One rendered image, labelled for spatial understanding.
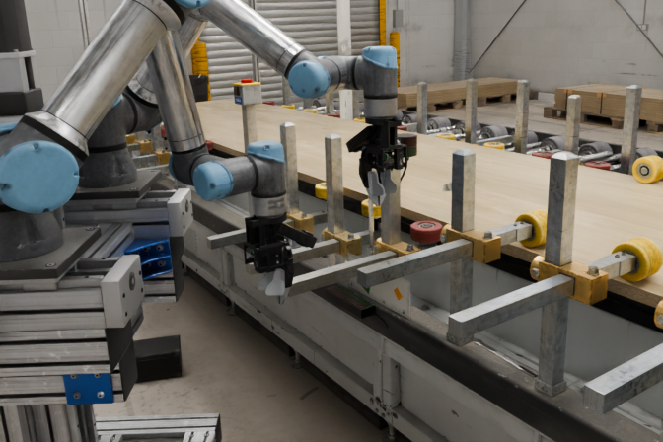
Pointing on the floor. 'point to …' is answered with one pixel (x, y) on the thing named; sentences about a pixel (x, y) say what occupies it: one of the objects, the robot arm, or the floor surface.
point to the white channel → (343, 21)
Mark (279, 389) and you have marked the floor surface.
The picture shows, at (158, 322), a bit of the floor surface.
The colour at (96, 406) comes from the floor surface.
